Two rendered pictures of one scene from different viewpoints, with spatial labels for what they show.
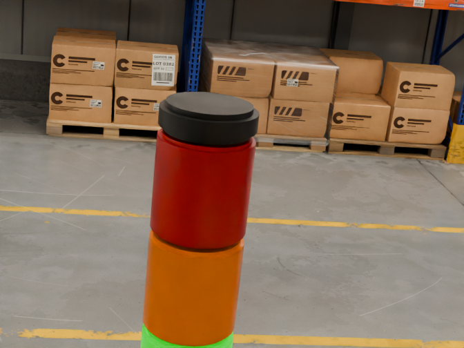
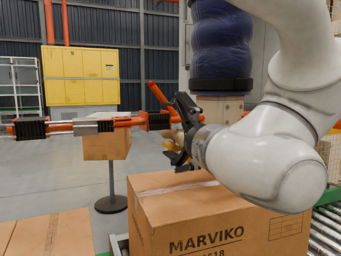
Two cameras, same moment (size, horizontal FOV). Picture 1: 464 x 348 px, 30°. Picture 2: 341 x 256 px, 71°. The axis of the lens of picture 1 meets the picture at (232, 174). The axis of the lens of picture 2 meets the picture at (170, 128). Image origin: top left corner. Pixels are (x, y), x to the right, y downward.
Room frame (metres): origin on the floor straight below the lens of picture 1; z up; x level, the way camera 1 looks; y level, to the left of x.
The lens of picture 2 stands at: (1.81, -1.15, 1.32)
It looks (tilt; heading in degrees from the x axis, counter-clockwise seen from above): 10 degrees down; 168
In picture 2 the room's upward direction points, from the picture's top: straight up
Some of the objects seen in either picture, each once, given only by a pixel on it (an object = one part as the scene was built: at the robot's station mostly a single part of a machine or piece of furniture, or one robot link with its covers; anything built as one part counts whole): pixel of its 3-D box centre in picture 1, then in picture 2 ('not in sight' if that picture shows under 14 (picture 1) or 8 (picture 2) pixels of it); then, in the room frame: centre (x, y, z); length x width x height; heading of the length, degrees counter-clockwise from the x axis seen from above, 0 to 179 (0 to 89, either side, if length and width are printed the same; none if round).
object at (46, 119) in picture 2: not in sight; (32, 127); (1.11, -1.38, 1.21); 0.08 x 0.07 x 0.05; 101
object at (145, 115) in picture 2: not in sight; (155, 120); (1.04, -1.04, 1.21); 0.10 x 0.08 x 0.06; 11
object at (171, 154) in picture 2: not in sight; (172, 155); (1.21, -1.02, 1.14); 0.07 x 0.03 x 0.01; 11
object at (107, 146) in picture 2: not in sight; (109, 133); (-0.77, -1.26, 0.82); 0.60 x 0.40 x 0.40; 171
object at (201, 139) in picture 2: not in sight; (217, 149); (1.41, -0.98, 1.21); 0.09 x 0.06 x 0.09; 101
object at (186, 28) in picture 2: not in sight; (195, 45); (0.02, -0.57, 1.62); 0.20 x 0.05 x 0.30; 100
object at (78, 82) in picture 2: not in sight; (83, 88); (-6.55, -2.26, 1.24); 2.22 x 0.91 x 2.47; 99
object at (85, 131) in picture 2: not in sight; (85, 126); (1.08, -1.25, 1.21); 0.07 x 0.07 x 0.04; 11
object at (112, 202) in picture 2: not in sight; (111, 179); (-0.77, -1.26, 0.31); 0.40 x 0.40 x 0.62
